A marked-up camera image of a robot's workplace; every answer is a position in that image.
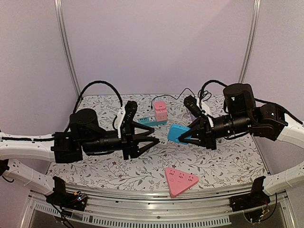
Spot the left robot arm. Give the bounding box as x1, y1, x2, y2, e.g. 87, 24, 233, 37
0, 109, 160, 206

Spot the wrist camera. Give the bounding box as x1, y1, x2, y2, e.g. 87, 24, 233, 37
183, 95, 212, 118
117, 101, 138, 139

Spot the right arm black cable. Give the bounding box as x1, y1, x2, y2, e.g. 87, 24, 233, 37
198, 79, 228, 105

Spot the aluminium frame post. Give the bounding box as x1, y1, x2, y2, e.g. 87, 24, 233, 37
238, 0, 261, 83
54, 0, 80, 96

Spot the floral table mat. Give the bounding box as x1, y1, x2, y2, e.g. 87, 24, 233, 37
47, 95, 268, 191

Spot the pink cube socket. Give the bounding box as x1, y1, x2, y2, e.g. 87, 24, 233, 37
154, 110, 168, 122

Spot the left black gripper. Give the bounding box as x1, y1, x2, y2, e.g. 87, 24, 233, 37
81, 122, 160, 161

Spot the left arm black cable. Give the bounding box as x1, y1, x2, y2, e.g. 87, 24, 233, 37
71, 80, 124, 117

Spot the pink triangular power strip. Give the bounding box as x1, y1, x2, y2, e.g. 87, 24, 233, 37
165, 167, 199, 198

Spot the teal power strip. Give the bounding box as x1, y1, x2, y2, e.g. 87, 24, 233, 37
137, 116, 167, 127

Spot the black usb cable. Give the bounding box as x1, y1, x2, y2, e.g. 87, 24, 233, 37
150, 87, 195, 110

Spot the aluminium front rail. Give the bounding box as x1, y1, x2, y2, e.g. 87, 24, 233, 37
19, 182, 297, 228

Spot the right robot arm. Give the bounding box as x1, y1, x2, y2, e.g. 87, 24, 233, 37
178, 83, 304, 150

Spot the white power strip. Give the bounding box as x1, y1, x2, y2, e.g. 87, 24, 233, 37
158, 139, 168, 146

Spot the right aluminium frame post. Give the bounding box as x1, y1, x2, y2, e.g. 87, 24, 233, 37
238, 0, 261, 83

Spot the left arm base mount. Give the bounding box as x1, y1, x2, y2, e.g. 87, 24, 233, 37
45, 177, 88, 211

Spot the blue plug adapter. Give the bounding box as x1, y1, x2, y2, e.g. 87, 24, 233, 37
167, 124, 190, 145

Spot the purple power strip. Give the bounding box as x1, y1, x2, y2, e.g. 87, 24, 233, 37
190, 114, 197, 121

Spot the left aluminium frame post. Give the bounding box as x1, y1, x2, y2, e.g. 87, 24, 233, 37
54, 0, 80, 96

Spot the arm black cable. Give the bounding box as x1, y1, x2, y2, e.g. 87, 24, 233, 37
71, 80, 124, 117
198, 79, 228, 105

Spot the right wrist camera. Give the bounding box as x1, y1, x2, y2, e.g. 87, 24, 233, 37
183, 95, 212, 118

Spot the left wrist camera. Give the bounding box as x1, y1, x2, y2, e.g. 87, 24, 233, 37
117, 101, 138, 139

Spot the small pink square adapter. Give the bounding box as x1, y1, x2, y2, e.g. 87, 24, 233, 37
153, 101, 167, 111

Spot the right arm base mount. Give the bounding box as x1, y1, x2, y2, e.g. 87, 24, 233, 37
229, 176, 270, 212

